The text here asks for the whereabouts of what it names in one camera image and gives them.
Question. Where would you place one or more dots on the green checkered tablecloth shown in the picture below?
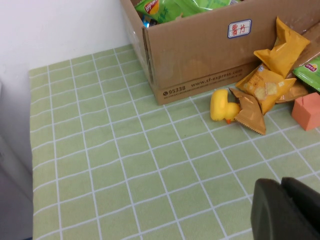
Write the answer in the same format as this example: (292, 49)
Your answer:
(125, 162)

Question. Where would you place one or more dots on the large green chip bag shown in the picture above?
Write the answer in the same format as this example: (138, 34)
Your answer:
(162, 10)

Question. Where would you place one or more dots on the plain yellow snack packet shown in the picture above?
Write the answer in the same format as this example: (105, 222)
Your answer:
(285, 52)

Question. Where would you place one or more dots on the blue polka dot chip bag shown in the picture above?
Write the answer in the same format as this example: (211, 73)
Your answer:
(150, 22)

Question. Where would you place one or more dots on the printed brown cardboard box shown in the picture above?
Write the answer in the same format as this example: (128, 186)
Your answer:
(200, 62)

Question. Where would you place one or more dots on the orange foam cube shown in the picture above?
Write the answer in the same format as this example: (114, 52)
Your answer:
(307, 112)

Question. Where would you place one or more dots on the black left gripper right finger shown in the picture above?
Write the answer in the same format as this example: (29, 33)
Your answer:
(305, 197)

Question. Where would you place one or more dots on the small brown snack packet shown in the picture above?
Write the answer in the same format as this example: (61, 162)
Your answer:
(250, 115)

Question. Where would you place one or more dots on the yellow cracker print packet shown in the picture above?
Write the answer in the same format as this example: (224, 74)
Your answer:
(262, 85)

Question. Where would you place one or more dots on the yellow rubber duck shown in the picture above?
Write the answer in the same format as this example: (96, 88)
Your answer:
(221, 107)

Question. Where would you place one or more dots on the flat orange brown packet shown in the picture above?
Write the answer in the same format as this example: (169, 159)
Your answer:
(297, 93)

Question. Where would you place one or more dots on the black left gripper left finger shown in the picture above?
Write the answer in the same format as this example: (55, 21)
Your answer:
(272, 215)

